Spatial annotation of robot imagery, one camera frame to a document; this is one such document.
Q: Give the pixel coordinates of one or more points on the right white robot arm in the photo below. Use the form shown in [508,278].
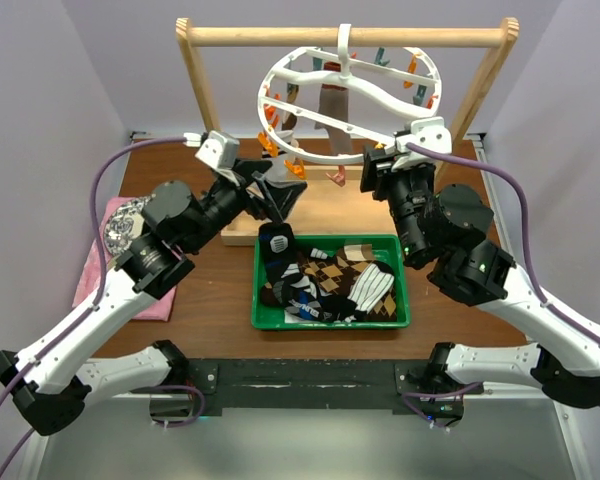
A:
[448,229]

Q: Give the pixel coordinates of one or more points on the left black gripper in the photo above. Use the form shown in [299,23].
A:
[281,199]

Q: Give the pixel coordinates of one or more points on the grey sock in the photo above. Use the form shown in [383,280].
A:
[334,103]

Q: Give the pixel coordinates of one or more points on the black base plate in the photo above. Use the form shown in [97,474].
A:
[320,384]

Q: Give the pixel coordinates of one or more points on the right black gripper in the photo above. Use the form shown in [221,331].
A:
[369,173]

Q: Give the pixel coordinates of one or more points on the black blue sports sock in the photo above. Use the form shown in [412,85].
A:
[294,290]

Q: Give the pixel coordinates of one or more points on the beige tan sock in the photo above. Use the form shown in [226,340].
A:
[290,120]

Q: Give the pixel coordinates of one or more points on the green plastic bin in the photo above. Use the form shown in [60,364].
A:
[268,315]

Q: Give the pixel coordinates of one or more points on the wooden hanger rack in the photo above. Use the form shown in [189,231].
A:
[389,66]

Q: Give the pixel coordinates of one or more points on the white black striped sock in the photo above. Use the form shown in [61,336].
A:
[371,285]

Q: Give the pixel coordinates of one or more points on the white black banded sock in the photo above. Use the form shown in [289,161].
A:
[279,172]

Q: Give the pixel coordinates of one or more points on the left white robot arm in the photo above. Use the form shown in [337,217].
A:
[54,380]

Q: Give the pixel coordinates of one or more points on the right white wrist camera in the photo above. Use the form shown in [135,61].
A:
[430,134]

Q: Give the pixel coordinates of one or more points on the blue patterned plate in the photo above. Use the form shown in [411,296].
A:
[123,223]

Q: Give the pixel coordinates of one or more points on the brown argyle sock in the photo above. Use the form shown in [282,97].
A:
[336,273]

